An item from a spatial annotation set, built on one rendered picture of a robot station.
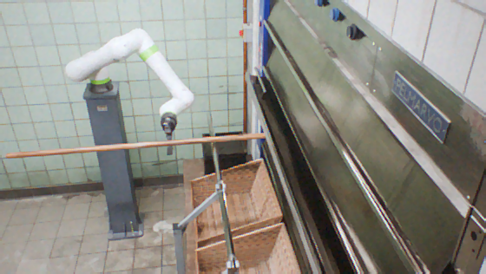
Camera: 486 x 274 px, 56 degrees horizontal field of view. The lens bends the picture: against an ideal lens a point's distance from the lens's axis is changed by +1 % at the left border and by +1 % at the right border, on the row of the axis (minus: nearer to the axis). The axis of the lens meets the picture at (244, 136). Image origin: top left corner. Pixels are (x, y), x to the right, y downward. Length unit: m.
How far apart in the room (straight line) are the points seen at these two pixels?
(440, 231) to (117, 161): 2.54
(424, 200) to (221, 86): 2.72
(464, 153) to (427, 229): 0.21
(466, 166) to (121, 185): 2.73
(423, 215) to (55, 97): 3.10
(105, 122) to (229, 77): 1.07
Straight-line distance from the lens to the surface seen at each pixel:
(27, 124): 3.91
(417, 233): 1.08
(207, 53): 3.50
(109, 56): 2.59
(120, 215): 3.54
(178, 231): 2.24
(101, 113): 3.06
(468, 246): 0.94
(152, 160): 3.95
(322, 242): 1.51
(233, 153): 2.93
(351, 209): 1.47
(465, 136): 0.93
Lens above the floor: 2.46
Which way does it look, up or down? 32 degrees down
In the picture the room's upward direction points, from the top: straight up
